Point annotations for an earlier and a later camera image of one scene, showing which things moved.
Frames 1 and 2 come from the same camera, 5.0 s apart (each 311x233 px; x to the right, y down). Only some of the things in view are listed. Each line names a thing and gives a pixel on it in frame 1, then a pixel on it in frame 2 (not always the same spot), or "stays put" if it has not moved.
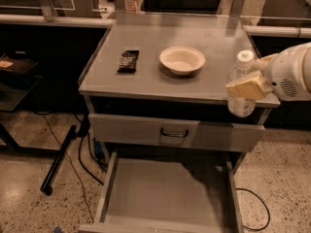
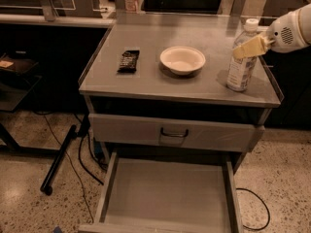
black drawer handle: x=172 y=135 stays put
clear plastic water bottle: x=244 y=70 -> x=241 y=71
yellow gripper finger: x=252 y=87 -> x=257 y=46
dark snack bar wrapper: x=127 y=63 stays put
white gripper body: x=282 y=72 -> x=284 y=32
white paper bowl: x=182 y=59 stays put
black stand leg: x=46 y=187 stays put
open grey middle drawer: x=169 y=191 stays put
